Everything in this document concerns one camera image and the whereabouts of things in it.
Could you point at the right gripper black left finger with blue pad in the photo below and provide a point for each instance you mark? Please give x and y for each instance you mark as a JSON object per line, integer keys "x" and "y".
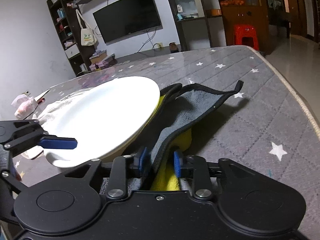
{"x": 123, "y": 168}

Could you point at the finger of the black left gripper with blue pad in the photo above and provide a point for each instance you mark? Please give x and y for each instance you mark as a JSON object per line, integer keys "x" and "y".
{"x": 60, "y": 143}

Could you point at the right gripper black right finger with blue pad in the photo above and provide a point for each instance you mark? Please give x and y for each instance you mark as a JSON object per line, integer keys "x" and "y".
{"x": 196, "y": 169}

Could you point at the yellow grey microfibre cloth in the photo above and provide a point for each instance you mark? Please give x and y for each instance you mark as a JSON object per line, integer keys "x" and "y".
{"x": 179, "y": 109}

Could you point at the white ceramic bowl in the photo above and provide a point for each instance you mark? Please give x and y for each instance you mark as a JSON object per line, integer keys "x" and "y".
{"x": 103, "y": 119}

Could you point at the pink white plastic bag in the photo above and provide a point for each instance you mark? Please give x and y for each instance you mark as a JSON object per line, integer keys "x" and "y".
{"x": 24, "y": 106}

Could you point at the grey star-patterned table cover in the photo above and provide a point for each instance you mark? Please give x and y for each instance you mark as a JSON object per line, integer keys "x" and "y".
{"x": 266, "y": 126}

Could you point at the stack of boxes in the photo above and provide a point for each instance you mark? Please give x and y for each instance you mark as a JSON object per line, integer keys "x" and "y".
{"x": 101, "y": 60}

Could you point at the beige canvas tote bag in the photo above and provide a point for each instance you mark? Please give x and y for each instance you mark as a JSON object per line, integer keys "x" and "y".
{"x": 87, "y": 35}

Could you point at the dark wooden shelf unit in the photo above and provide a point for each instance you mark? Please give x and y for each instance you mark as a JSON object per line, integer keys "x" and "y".
{"x": 68, "y": 29}

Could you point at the red plastic stool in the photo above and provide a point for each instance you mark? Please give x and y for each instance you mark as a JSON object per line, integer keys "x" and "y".
{"x": 245, "y": 32}

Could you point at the black flat-screen television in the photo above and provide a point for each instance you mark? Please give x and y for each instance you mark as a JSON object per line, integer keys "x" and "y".
{"x": 126, "y": 17}

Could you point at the dark glass display cabinet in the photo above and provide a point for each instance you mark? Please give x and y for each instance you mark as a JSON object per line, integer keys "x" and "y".
{"x": 198, "y": 23}

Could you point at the brown wooden cabinet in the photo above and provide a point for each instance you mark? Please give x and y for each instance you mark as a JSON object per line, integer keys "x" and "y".
{"x": 252, "y": 12}

